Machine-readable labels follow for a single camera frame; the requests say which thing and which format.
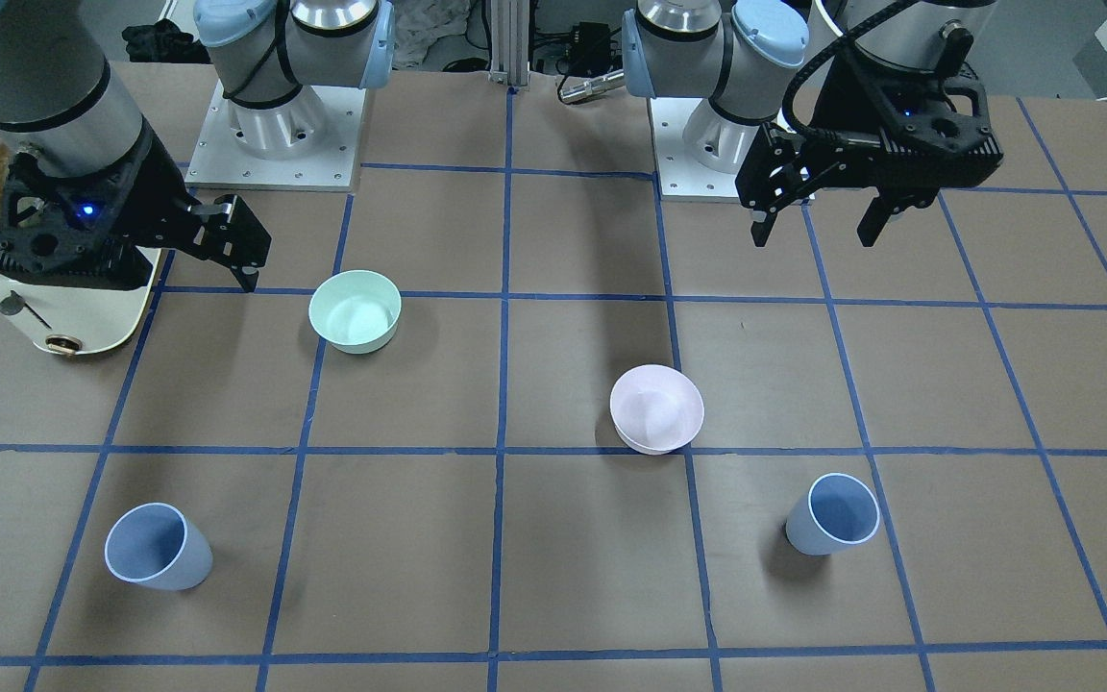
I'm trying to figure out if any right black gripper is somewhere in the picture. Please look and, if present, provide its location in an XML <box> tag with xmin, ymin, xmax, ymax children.
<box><xmin>0</xmin><ymin>124</ymin><xmax>271</xmax><ymax>293</ymax></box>

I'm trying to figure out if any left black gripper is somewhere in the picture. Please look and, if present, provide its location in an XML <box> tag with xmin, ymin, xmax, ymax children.
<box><xmin>735</xmin><ymin>59</ymin><xmax>1003</xmax><ymax>248</ymax></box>

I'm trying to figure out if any blue cup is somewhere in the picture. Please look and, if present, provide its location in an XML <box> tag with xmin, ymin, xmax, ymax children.
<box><xmin>783</xmin><ymin>473</ymin><xmax>880</xmax><ymax>556</ymax></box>
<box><xmin>104</xmin><ymin>503</ymin><xmax>213</xmax><ymax>591</ymax></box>

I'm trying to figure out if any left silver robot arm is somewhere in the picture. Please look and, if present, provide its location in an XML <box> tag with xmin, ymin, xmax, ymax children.
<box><xmin>621</xmin><ymin>1</ymin><xmax>1003</xmax><ymax>248</ymax></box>

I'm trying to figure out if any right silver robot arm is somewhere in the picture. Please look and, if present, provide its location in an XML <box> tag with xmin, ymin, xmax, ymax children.
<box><xmin>0</xmin><ymin>1</ymin><xmax>395</xmax><ymax>292</ymax></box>

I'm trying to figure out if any mint green bowl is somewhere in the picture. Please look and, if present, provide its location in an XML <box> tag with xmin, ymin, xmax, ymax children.
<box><xmin>307</xmin><ymin>270</ymin><xmax>403</xmax><ymax>355</ymax></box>

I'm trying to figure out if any black cloth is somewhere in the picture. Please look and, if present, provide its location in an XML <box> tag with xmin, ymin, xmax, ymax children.
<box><xmin>120</xmin><ymin>18</ymin><xmax>211</xmax><ymax>64</ymax></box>

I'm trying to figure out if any pink bowl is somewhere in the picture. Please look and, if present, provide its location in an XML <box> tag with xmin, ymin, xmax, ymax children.
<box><xmin>609</xmin><ymin>364</ymin><xmax>704</xmax><ymax>456</ymax></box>

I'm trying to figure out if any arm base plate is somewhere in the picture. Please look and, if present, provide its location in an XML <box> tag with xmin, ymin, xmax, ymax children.
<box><xmin>185</xmin><ymin>84</ymin><xmax>372</xmax><ymax>193</ymax></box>
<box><xmin>649</xmin><ymin>99</ymin><xmax>757</xmax><ymax>203</ymax></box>

